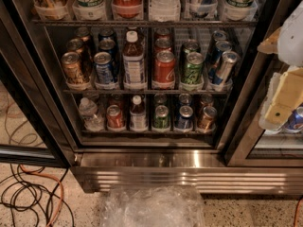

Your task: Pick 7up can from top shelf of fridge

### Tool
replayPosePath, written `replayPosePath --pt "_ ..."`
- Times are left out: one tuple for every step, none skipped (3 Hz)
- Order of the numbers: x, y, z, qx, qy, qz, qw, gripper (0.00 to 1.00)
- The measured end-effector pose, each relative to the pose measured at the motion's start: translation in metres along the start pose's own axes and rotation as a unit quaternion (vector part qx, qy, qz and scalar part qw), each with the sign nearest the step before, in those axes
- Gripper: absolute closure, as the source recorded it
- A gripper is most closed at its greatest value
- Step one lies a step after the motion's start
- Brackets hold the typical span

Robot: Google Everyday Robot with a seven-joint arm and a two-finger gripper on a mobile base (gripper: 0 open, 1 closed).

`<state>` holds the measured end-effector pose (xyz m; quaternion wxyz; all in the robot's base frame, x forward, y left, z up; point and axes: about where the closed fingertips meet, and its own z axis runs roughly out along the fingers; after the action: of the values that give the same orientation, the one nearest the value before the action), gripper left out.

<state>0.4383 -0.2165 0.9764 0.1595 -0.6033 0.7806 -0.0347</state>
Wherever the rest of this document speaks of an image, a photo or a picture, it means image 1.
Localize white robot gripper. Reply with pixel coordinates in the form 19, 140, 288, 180
258, 0, 303, 125

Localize silver blue slim can front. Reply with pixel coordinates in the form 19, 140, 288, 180
212, 51, 239, 85

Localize blue can right compartment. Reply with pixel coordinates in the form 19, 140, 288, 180
283, 106, 303, 133

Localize gold can bottom shelf front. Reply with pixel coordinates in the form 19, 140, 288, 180
197, 106, 217, 130

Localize green can middle shelf front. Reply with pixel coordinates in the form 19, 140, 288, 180
181, 52, 204, 85

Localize green can shelf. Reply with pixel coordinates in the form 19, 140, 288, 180
153, 105, 169, 130
181, 52, 204, 85

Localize blue can bottom shelf front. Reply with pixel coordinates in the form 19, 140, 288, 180
174, 106, 193, 131

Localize red coke can middle front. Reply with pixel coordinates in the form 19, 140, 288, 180
153, 50, 175, 83

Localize stainless steel fridge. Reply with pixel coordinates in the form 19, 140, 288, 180
0, 0, 303, 195

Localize green can bottom shelf front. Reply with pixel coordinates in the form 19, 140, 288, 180
153, 105, 169, 130

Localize clear water bottle top shelf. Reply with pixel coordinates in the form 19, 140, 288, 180
149, 0, 181, 22

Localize clear water bottle shelf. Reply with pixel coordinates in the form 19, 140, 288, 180
79, 97, 104, 132
149, 0, 181, 22

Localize brown tea bottle bottom shelf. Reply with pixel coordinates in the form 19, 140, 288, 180
130, 95, 147, 131

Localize red can bottom shelf front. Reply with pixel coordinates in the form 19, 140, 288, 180
106, 105, 125, 129

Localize blue pepsi can middle front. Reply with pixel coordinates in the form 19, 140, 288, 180
94, 52, 117, 84

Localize clear water bottle bottom shelf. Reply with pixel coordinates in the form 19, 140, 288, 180
79, 97, 104, 132

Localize gold can middle shelf front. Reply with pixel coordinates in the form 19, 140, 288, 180
62, 51, 86, 84

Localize open glass fridge door left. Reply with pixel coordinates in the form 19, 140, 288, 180
0, 0, 75, 167

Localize brown iced tea bottle middle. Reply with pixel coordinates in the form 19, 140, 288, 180
122, 30, 146, 84

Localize clear plastic bag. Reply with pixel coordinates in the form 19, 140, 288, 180
101, 186, 205, 227

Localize orange cable right floor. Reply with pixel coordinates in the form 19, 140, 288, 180
293, 197, 303, 227

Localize orange cable floor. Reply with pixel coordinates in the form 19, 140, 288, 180
293, 197, 303, 227
18, 164, 65, 227

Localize orange cable left floor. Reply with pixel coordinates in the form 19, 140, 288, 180
18, 164, 65, 227

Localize black cables on floor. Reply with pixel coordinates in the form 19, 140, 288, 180
0, 164, 76, 227

